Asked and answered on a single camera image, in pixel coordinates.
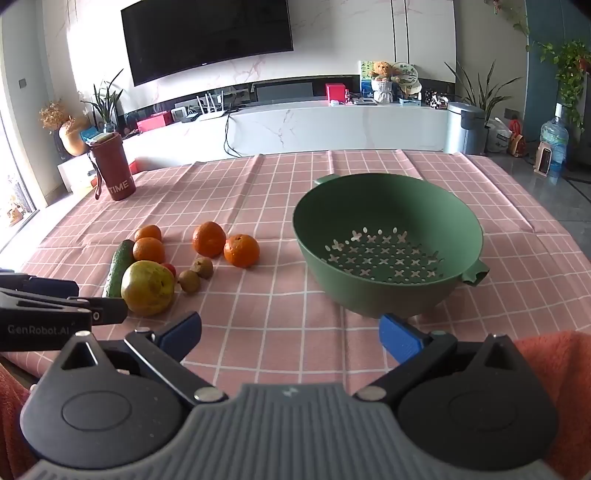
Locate dried flower bunch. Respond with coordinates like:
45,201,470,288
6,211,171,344
39,99,77,133

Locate green potted orchid plant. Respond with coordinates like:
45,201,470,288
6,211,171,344
78,69,126,136

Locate green cucumber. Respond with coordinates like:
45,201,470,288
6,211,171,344
102,239,136,299

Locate hanging green vine plant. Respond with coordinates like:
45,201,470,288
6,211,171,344
526,39,591,126

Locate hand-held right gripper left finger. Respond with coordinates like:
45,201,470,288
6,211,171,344
39,311,229,407

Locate orange bag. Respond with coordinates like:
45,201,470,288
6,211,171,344
508,119,527,158

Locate round paper fan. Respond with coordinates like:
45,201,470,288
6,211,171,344
392,62,422,92

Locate orange round vase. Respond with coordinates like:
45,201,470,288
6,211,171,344
58,121,91,157

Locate green plastic colander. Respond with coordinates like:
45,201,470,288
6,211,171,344
292,173,490,320

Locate black flat television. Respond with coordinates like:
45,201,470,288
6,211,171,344
121,0,294,87

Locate white plastic bag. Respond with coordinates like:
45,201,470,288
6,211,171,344
486,117,513,153

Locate pink checked tablecloth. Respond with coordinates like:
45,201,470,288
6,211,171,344
0,150,591,398

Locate small wooden heater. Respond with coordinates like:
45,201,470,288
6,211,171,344
534,141,554,176

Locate yellow-green pear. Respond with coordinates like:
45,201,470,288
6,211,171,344
121,261,177,317

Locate blue water jug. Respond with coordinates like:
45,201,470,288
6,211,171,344
539,103,570,179

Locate white marble tv cabinet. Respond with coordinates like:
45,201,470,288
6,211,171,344
58,99,452,195

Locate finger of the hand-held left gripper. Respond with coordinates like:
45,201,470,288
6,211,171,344
0,271,80,299
0,288,129,326

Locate white wifi router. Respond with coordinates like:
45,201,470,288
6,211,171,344
196,91,230,122

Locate brown teddy bear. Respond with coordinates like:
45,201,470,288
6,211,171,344
369,61,402,85

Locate red tumbler with strap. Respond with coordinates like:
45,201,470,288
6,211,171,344
89,131,136,202

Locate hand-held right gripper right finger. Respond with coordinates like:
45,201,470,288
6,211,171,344
353,314,539,403

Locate grey pedal trash can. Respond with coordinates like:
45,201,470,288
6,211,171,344
445,102,487,157

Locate tall snake plant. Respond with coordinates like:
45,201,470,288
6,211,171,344
444,60,523,117

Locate black and white figurines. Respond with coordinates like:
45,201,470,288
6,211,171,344
422,89,450,110

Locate black power cable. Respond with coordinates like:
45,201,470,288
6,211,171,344
223,112,237,154

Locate pink box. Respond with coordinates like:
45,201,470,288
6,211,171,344
137,113,173,135

